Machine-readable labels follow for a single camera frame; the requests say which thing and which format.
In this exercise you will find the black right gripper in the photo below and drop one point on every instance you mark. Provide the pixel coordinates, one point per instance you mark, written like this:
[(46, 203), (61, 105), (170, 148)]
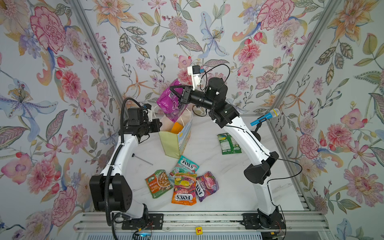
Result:
[(188, 96)]

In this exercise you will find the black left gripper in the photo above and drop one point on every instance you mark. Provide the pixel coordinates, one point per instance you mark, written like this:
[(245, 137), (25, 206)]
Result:
[(155, 128)]

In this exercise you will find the purple grape snack packet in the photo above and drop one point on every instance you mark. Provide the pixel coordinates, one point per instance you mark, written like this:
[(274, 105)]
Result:
[(168, 102)]

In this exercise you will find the landscape print paper bag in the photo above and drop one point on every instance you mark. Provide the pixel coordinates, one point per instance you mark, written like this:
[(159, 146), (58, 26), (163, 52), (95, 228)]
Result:
[(174, 145)]

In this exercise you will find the yellow mango snack packet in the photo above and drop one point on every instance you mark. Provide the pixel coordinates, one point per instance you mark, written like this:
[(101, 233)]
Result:
[(177, 128)]

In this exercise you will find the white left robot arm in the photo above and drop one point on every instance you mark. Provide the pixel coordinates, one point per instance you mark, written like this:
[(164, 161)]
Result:
[(110, 190)]

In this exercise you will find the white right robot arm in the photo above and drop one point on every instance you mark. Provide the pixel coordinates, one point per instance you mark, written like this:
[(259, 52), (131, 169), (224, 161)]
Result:
[(225, 115)]

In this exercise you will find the green orange snack packet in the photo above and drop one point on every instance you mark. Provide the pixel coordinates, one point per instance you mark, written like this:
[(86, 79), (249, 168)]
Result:
[(158, 183)]

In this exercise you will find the teal Fox's candy packet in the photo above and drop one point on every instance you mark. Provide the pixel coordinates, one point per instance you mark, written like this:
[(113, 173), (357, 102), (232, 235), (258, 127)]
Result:
[(184, 165)]

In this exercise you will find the orange Fox's fruits packet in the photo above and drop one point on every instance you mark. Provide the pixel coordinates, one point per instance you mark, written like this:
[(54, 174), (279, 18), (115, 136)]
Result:
[(185, 189)]

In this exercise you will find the purple Fox's candy packet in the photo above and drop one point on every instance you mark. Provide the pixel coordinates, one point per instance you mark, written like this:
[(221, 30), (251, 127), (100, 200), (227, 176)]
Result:
[(206, 185)]

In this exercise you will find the blue toy microphone on stand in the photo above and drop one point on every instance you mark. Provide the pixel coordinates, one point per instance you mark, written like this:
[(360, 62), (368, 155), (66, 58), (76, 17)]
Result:
[(258, 122)]

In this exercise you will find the yellow tag with letter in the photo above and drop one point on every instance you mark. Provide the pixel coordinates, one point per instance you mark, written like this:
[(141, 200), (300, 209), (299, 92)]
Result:
[(199, 231)]

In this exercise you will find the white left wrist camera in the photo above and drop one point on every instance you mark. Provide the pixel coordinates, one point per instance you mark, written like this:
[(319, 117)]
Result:
[(151, 111)]

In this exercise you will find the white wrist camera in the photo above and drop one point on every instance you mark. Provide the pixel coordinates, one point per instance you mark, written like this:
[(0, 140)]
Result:
[(151, 111), (196, 74)]

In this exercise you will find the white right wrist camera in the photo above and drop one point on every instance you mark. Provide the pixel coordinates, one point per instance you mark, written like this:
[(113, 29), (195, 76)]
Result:
[(196, 74)]

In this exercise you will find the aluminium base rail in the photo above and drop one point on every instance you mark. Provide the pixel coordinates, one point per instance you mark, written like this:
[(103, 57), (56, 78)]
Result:
[(294, 221)]

